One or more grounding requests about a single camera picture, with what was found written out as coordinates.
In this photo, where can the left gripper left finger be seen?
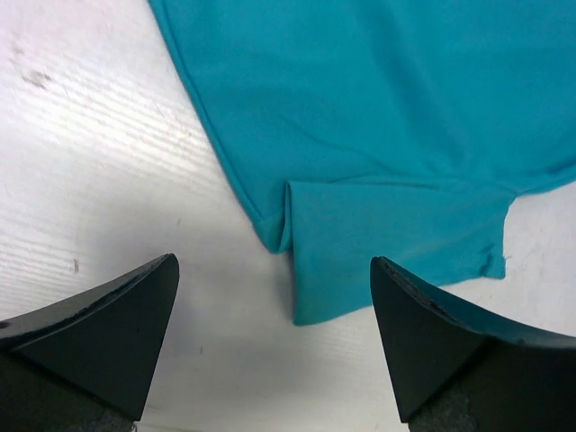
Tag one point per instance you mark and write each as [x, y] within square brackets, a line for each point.
[86, 363]

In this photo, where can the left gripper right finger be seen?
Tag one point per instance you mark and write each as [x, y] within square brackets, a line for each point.
[455, 366]

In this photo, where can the teal t-shirt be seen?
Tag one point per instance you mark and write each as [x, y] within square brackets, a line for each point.
[350, 130]

